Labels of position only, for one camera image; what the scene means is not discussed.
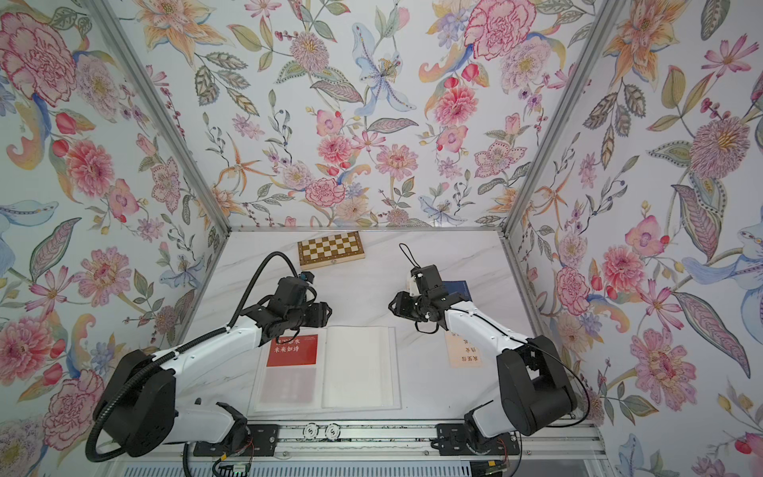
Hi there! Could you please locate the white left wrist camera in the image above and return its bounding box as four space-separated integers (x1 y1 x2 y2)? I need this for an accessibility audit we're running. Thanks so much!
299 271 315 284

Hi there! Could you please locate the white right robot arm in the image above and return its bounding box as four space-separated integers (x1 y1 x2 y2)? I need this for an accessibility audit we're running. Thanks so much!
389 266 577 445

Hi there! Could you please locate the aluminium corner post right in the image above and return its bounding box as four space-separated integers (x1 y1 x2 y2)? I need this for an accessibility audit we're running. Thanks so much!
503 1 623 238

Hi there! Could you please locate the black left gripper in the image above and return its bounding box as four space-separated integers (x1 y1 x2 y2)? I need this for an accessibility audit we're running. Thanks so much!
286 298 338 330

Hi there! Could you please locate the red card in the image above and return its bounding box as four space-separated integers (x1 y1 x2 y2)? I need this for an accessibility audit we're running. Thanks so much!
266 335 319 368

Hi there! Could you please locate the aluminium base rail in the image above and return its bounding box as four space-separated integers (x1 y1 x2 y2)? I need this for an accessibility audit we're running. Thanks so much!
99 419 614 476

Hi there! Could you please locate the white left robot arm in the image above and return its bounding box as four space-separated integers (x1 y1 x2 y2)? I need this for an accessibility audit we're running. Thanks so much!
85 271 332 463

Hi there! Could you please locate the aluminium corner post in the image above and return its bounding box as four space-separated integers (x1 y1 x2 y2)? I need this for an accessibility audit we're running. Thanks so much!
503 1 623 238
83 0 232 242

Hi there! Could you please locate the wooden folding chess board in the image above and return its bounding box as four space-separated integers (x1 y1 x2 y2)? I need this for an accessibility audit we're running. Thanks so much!
297 232 366 270

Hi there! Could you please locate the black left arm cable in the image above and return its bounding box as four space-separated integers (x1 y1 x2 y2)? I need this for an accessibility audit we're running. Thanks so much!
84 250 299 463

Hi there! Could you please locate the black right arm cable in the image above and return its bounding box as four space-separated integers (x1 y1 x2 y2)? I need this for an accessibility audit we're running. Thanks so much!
397 242 592 430

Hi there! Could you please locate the pale beige card lower right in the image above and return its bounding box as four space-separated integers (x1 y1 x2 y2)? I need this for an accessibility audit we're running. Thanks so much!
445 332 483 369

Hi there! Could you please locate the dark blue card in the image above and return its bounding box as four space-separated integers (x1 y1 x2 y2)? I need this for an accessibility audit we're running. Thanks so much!
443 280 472 301

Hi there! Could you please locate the aluminium corner post left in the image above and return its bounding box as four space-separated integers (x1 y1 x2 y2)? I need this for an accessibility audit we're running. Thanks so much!
83 0 232 242

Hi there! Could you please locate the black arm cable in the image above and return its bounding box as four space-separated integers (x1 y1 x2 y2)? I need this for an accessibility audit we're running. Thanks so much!
84 250 299 463
397 242 592 430

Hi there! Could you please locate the white photo album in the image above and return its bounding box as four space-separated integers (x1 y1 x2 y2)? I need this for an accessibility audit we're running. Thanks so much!
248 326 401 417

